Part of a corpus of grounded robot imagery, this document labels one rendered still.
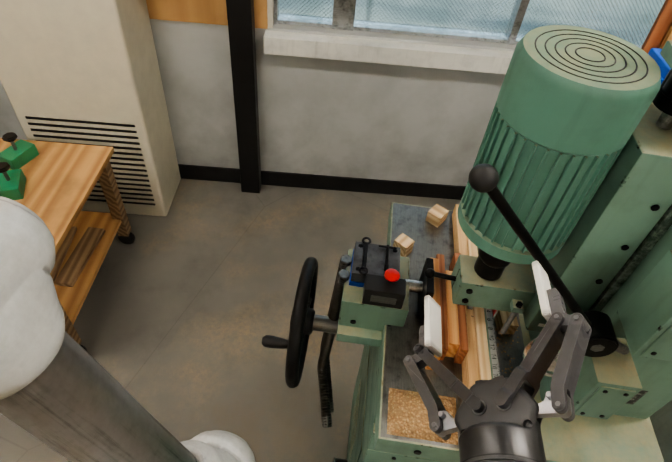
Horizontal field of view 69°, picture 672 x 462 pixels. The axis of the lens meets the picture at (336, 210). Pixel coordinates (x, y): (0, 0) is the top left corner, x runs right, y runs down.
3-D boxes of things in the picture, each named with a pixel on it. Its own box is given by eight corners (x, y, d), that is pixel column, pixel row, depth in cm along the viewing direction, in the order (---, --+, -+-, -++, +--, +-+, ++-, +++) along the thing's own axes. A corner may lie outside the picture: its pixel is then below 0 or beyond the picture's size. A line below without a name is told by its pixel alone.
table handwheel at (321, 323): (294, 345, 128) (306, 239, 122) (369, 356, 128) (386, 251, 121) (273, 414, 100) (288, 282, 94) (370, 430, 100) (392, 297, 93)
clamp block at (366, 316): (345, 271, 114) (348, 246, 108) (403, 280, 114) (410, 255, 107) (337, 327, 104) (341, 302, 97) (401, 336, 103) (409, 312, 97)
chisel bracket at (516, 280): (448, 279, 100) (458, 253, 94) (517, 289, 100) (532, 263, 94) (449, 310, 95) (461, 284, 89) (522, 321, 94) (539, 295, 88)
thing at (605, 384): (556, 366, 91) (584, 331, 82) (594, 371, 91) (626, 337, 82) (567, 416, 84) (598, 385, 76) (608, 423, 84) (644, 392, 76)
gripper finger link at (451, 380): (502, 417, 49) (493, 428, 49) (435, 357, 59) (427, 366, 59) (485, 401, 47) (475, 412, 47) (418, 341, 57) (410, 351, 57)
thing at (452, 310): (440, 283, 110) (445, 269, 106) (449, 285, 110) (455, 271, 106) (442, 356, 97) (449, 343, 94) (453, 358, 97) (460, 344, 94)
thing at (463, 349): (448, 267, 113) (454, 252, 110) (455, 268, 113) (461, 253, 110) (453, 363, 96) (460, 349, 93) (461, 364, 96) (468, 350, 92)
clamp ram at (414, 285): (391, 279, 109) (398, 253, 103) (424, 283, 109) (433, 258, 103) (389, 313, 103) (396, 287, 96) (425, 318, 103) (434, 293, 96)
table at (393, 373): (353, 211, 132) (355, 195, 128) (466, 227, 131) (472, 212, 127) (321, 444, 89) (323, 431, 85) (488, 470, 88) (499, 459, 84)
